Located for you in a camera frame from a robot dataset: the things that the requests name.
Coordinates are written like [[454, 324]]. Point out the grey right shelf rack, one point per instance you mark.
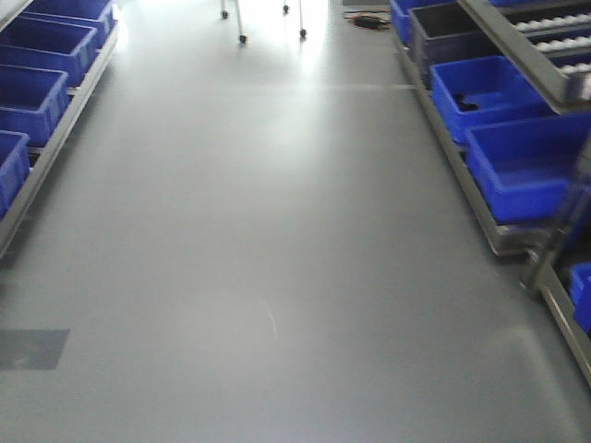
[[518, 239]]

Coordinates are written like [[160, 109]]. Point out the blue bin right middle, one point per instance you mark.
[[482, 91]]

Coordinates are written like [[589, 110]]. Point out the blue bin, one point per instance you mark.
[[50, 45], [522, 167], [482, 91], [33, 101], [15, 166], [97, 14]]

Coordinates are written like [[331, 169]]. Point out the dark bin right far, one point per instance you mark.
[[445, 33]]

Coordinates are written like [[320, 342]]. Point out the blue bin right near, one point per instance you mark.
[[522, 167]]

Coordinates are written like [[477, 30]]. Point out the blue bin left far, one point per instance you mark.
[[97, 14]]

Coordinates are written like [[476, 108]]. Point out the grey left shelf rail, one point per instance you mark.
[[79, 97]]

